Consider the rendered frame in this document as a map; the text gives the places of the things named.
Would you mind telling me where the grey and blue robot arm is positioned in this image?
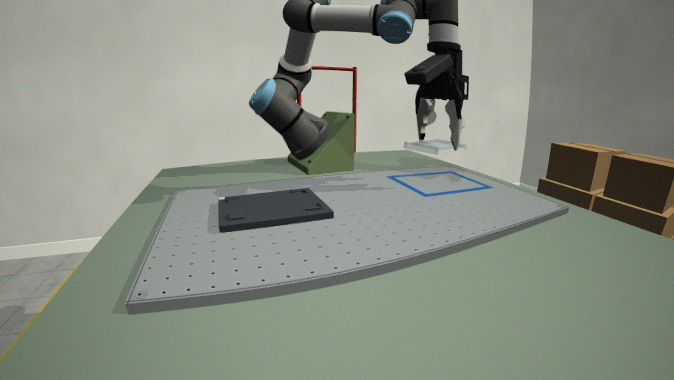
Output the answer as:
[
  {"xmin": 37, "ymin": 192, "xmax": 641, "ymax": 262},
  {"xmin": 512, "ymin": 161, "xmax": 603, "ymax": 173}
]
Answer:
[{"xmin": 249, "ymin": 0, "xmax": 459, "ymax": 160}]

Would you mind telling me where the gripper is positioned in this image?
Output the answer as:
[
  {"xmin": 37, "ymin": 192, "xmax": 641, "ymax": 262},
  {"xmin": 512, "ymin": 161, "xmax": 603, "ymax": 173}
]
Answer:
[{"xmin": 415, "ymin": 41, "xmax": 469, "ymax": 150}]

